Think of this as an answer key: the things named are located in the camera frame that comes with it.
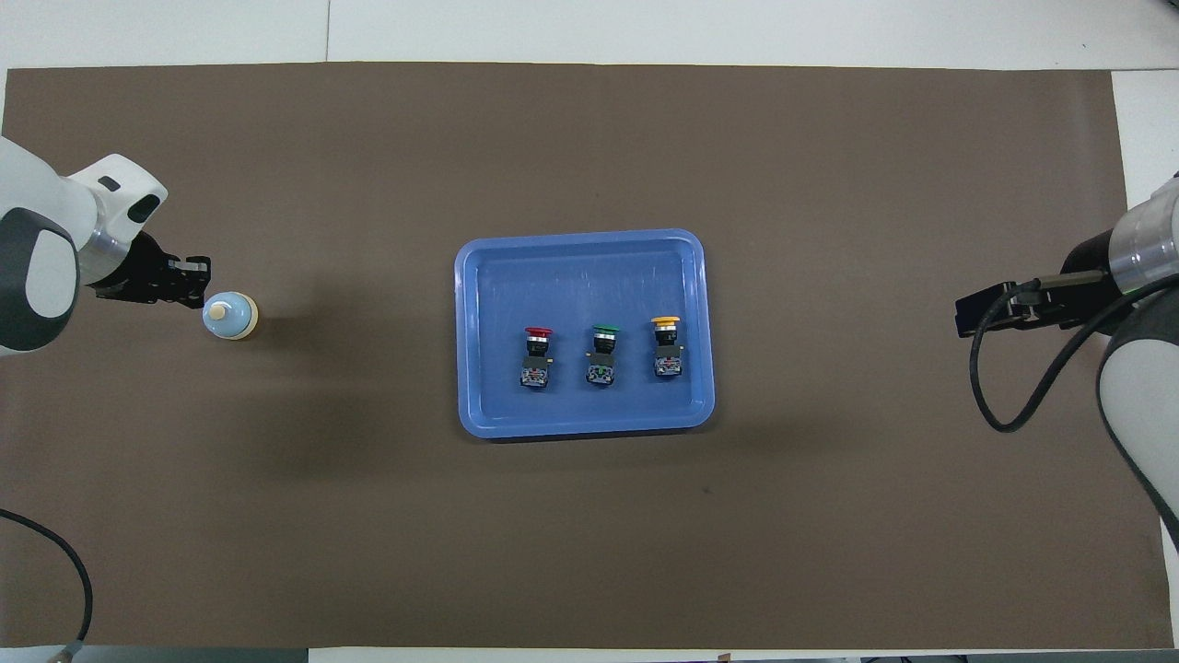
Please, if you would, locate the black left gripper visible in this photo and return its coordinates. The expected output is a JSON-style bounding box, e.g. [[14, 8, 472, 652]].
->
[[90, 232, 214, 311]]

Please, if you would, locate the blue plastic tray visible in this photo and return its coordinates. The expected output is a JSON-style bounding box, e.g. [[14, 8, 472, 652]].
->
[[455, 228, 717, 439]]

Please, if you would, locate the brown table mat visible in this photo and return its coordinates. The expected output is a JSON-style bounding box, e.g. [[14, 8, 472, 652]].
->
[[0, 62, 1164, 651]]

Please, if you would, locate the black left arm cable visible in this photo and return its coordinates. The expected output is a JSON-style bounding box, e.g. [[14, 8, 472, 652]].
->
[[0, 508, 94, 663]]

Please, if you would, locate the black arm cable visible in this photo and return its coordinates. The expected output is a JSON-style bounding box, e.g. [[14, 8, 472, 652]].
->
[[971, 274, 1179, 434], [0, 508, 94, 663]]

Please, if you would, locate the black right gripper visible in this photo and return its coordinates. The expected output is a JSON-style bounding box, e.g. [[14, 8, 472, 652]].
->
[[954, 230, 1129, 340]]

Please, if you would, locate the yellow push button switch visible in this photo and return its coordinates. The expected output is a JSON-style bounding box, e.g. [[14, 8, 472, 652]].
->
[[650, 315, 684, 380]]

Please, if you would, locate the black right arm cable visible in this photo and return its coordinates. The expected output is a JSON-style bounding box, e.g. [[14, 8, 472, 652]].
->
[[971, 274, 1179, 434]]

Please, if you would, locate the light blue service bell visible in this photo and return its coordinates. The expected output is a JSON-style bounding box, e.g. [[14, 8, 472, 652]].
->
[[202, 291, 260, 342]]

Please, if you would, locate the green push button switch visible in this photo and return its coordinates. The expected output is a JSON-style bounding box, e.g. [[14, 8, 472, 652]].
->
[[586, 324, 622, 389]]

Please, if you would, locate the red push button switch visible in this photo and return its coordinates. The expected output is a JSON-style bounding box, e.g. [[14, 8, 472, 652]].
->
[[519, 326, 554, 390]]

